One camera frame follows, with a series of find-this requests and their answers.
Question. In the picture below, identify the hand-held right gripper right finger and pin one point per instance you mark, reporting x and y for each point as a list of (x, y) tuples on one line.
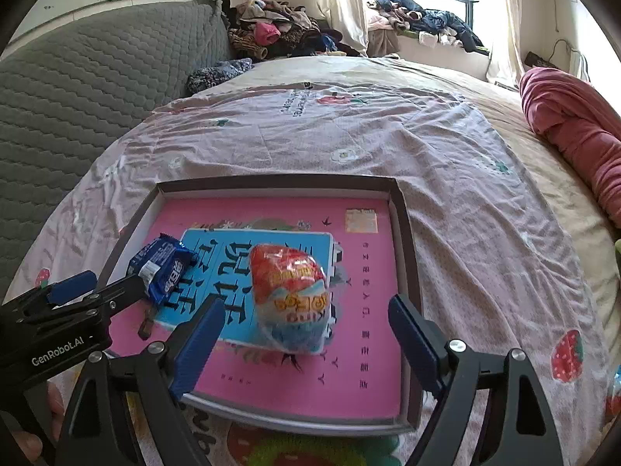
[(418, 349)]

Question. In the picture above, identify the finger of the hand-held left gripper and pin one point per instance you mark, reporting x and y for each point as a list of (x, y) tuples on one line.
[(73, 286), (121, 296)]

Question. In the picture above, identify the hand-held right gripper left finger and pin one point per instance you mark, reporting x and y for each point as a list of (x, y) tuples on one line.
[(198, 347)]

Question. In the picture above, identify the shallow cardboard box pink inside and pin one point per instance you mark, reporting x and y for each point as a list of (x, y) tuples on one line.
[(368, 349)]

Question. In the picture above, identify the blue snack packet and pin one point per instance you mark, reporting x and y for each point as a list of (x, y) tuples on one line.
[(165, 267)]

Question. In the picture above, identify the red white snack bag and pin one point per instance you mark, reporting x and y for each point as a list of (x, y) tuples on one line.
[(291, 301)]

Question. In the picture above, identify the person's left hand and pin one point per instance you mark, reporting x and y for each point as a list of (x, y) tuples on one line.
[(56, 405)]

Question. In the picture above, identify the small brown snack bar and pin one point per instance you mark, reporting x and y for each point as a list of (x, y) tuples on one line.
[(147, 327)]

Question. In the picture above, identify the grey quilted headboard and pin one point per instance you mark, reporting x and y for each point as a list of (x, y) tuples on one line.
[(73, 107)]

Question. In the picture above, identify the egg-shaped toy packet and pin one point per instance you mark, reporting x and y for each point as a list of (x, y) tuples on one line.
[(614, 398)]

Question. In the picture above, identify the beige bed sheet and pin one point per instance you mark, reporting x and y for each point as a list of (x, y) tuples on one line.
[(533, 179)]

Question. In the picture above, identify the green blanket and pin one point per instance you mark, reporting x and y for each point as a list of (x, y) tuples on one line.
[(618, 248)]

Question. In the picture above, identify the pink strawberry printed sheet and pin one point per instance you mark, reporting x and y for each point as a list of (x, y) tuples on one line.
[(339, 131)]

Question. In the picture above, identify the dark patterned cloth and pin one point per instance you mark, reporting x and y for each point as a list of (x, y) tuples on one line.
[(218, 74)]

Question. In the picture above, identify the pink blanket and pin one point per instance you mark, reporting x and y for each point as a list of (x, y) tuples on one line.
[(572, 121)]

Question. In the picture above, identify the pile of clothes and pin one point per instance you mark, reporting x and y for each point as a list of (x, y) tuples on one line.
[(271, 29)]

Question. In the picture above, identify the black power strip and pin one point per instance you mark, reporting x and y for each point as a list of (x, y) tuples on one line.
[(538, 59)]

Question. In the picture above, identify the white upright device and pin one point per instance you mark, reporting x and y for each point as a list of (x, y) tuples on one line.
[(580, 65)]

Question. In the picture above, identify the clothes on window sill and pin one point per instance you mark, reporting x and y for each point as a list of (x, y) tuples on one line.
[(436, 22)]

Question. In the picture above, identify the white curtain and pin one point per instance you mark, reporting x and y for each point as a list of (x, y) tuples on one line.
[(339, 0), (507, 19)]

